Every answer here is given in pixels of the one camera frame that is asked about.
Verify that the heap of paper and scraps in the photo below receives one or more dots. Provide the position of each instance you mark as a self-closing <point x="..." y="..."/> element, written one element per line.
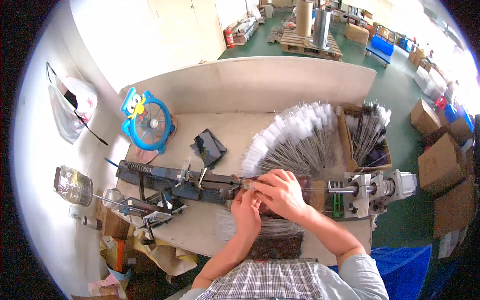
<point x="142" y="258"/>

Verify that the glass jar with lid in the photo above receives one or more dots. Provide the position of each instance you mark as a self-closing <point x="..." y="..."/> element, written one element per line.
<point x="74" y="185"/>

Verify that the wooden pallet with cylinders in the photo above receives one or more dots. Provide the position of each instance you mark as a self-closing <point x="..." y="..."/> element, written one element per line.
<point x="311" y="35"/>

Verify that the brown carton on floor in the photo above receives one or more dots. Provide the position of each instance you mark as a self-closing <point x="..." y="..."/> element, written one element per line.
<point x="356" y="33"/>

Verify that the dark bristle mat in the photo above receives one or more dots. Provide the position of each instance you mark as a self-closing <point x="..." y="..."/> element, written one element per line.
<point x="277" y="243"/>

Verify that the clear glass cup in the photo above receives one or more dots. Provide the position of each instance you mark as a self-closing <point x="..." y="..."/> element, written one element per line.
<point x="113" y="198"/>

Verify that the red fire extinguisher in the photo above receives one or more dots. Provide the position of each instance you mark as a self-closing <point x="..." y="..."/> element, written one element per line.
<point x="229" y="36"/>

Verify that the person's left fingers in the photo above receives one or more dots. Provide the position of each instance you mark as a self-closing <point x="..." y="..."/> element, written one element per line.
<point x="247" y="197"/>

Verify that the stack of wrapped goods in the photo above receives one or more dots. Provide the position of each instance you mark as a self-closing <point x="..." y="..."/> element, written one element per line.
<point x="245" y="30"/>

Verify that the blue metal brush twisting machine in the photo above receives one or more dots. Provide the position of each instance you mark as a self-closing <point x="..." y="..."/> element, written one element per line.
<point x="176" y="183"/>

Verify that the cardboard box of brushes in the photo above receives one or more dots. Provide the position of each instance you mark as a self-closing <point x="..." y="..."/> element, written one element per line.
<point x="365" y="137"/>

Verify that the blue platform trolley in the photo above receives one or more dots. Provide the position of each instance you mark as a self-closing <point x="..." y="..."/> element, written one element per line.
<point x="381" y="45"/>

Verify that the blue chair cushion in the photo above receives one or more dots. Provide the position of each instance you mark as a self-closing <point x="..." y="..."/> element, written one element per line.
<point x="401" y="270"/>

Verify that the blue owl desk fan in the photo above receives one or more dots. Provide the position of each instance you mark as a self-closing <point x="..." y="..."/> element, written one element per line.
<point x="147" y="120"/>

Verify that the person's left hand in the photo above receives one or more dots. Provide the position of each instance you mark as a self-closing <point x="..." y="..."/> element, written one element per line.
<point x="245" y="215"/>

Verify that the person's body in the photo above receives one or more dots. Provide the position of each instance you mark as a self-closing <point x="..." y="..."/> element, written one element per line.
<point x="288" y="279"/>

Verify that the black phone in case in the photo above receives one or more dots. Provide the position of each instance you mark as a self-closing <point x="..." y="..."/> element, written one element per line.
<point x="208" y="148"/>

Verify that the beige partition board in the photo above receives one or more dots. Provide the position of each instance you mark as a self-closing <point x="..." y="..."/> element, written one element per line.
<point x="251" y="84"/>

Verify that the person's right hand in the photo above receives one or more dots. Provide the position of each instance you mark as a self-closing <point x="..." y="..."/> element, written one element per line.
<point x="281" y="195"/>

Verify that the white plastic bag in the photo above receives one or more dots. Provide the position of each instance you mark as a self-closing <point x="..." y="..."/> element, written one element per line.
<point x="71" y="107"/>

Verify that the grey electric motor unit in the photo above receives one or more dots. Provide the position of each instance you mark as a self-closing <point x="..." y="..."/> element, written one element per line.
<point x="371" y="191"/>

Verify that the stack of cardboard cartons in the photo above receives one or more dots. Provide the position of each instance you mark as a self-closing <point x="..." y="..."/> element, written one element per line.
<point x="444" y="165"/>

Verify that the fan of white bottle brushes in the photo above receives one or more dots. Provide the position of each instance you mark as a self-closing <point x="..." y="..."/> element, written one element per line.
<point x="296" y="138"/>

